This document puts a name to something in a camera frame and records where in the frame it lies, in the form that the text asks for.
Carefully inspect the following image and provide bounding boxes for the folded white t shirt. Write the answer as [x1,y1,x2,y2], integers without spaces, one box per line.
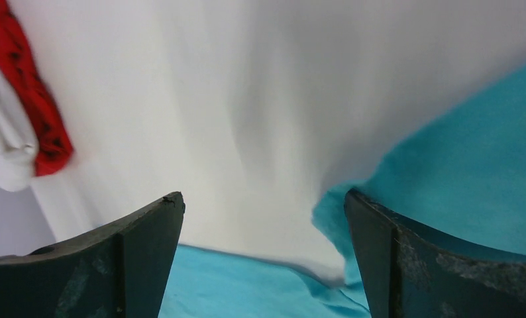
[0,70,39,192]

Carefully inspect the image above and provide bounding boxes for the folded red t shirt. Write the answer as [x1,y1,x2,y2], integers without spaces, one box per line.
[0,1,74,177]

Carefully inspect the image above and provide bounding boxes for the teal t shirt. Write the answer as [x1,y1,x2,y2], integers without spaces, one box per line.
[160,65,526,317]

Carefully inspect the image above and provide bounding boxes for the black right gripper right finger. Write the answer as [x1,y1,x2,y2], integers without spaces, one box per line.
[344,189,526,317]

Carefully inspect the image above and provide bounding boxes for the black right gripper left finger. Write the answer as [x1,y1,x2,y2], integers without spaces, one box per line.
[0,192,185,317]

